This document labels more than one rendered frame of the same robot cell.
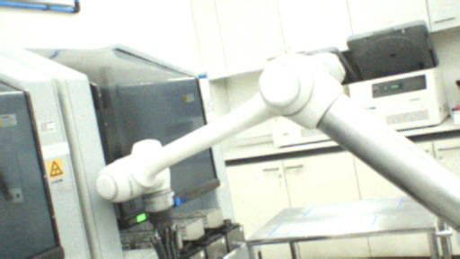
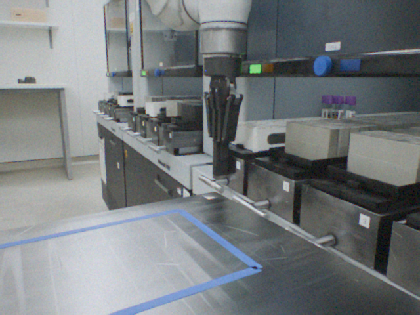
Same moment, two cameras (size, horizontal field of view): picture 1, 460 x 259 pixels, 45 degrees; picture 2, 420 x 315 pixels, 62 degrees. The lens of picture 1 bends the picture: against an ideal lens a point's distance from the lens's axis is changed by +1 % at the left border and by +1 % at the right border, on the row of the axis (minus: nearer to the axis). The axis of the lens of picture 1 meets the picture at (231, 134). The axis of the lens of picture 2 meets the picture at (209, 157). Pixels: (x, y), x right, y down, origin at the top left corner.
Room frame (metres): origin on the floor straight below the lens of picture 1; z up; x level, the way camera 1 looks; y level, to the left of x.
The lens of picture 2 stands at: (2.09, -0.33, 0.96)
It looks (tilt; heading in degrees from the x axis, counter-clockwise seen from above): 13 degrees down; 127
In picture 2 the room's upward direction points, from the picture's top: straight up
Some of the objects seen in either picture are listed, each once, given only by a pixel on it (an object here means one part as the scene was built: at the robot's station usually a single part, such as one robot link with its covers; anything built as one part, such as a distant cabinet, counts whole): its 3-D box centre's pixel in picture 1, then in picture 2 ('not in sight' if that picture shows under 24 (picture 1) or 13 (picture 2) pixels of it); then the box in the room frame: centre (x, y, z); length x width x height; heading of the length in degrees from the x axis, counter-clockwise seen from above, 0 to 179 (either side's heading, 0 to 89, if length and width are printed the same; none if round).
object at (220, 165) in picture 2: not in sight; (221, 158); (1.68, 0.25, 0.80); 0.03 x 0.01 x 0.07; 62
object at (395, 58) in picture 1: (395, 77); not in sight; (3.86, -1.19, 1.24); 0.62 x 0.56 x 0.69; 153
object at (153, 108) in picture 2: not in sight; (184, 109); (1.14, 0.76, 0.83); 0.30 x 0.10 x 0.06; 62
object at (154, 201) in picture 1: (157, 200); (223, 42); (1.68, 0.26, 1.03); 0.09 x 0.09 x 0.06
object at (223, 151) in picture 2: not in sight; (226, 147); (1.70, 0.24, 0.83); 0.03 x 0.01 x 0.05; 152
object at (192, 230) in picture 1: (192, 230); (384, 159); (1.99, 0.20, 0.85); 0.12 x 0.02 x 0.06; 152
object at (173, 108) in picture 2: not in sight; (174, 109); (1.23, 0.60, 0.85); 0.12 x 0.02 x 0.06; 153
